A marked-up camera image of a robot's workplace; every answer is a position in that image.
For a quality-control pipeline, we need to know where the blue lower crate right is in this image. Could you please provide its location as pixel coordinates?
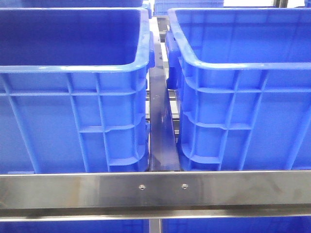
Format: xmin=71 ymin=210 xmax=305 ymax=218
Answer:
xmin=162 ymin=216 xmax=311 ymax=233

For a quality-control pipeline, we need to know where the steel front rail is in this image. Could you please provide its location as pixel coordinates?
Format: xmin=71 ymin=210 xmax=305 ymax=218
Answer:
xmin=0 ymin=170 xmax=311 ymax=221

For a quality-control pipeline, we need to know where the steel centre divider rail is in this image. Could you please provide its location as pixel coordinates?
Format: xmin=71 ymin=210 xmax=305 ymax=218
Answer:
xmin=149 ymin=39 xmax=180 ymax=171

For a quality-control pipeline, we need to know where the blue crate back left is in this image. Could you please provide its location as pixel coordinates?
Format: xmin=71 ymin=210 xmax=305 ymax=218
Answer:
xmin=14 ymin=0 xmax=153 ymax=18

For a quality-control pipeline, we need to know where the blue crate back centre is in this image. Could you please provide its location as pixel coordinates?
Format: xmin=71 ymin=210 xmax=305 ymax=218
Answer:
xmin=154 ymin=0 xmax=224 ymax=16

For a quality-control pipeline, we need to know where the blue crate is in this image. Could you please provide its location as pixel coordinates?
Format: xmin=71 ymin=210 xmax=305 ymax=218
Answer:
xmin=14 ymin=0 xmax=153 ymax=18
xmin=0 ymin=8 xmax=155 ymax=174
xmin=162 ymin=216 xmax=311 ymax=233
xmin=0 ymin=220 xmax=149 ymax=233
xmin=154 ymin=0 xmax=224 ymax=16
xmin=166 ymin=8 xmax=311 ymax=171

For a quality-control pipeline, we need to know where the blue crate front left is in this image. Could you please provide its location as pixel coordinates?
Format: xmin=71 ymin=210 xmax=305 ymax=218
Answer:
xmin=0 ymin=8 xmax=155 ymax=174

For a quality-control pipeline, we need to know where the blue lower crate left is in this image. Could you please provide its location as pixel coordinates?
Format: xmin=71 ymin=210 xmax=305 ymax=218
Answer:
xmin=0 ymin=220 xmax=149 ymax=233

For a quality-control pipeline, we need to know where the blue crate front right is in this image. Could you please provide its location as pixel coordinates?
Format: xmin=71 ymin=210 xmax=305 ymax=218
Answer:
xmin=166 ymin=8 xmax=311 ymax=171

